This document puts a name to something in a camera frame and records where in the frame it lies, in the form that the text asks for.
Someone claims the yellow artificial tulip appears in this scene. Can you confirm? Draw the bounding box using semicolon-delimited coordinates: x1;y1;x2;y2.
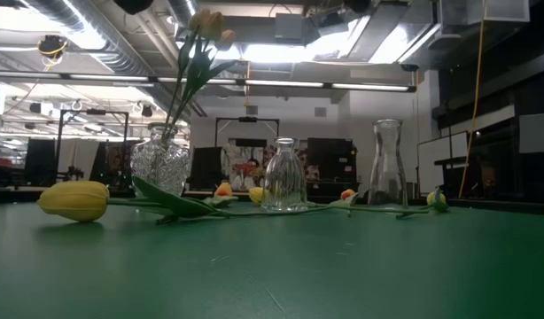
35;175;431;226
424;185;450;214
248;186;357;212

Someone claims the black board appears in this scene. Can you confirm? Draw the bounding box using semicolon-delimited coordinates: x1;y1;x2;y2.
190;146;224;191

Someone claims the black cable reel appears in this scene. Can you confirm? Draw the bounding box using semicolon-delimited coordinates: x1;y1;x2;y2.
36;34;69;61

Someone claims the white wall panel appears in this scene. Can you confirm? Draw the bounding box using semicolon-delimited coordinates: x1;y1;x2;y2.
517;112;544;155

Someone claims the ribbed silver ventilation duct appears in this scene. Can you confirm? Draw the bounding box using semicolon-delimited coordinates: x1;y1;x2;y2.
23;0;145;76

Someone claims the cut crystal glass vase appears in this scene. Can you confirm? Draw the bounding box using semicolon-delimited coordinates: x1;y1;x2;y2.
129;122;192;198

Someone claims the round silver ventilation duct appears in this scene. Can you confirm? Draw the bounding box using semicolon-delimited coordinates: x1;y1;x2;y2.
167;0;202;28

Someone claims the orange artificial tulip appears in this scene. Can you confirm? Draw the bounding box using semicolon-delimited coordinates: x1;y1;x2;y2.
205;182;239;209
329;189;361;218

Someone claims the ribbed clear glass bottle vase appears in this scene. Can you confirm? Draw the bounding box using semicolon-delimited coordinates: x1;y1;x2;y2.
261;136;308;213

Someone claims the long ceiling strip light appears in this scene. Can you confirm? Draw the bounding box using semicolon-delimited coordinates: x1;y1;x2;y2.
0;70;417;93

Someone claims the black frame stand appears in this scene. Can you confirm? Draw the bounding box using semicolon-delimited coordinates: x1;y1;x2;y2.
57;109;130;187
214;116;281;150

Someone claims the yellow hanging cable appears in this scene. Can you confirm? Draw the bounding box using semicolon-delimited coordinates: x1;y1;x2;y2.
457;0;488;199

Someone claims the black cabinet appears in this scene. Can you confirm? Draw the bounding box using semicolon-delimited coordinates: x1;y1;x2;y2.
306;136;358;198

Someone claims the grey ceiling unit box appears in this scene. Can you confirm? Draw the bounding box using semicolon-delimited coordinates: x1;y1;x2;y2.
274;12;309;44

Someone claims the tall clear glass carafe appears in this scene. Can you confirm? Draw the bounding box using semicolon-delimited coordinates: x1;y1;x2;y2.
368;118;409;209

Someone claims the white board panel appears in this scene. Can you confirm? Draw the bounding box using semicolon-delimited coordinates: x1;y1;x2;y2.
416;131;470;195

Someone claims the rectangular silver air duct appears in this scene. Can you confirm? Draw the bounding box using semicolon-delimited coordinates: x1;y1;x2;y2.
349;19;444;66

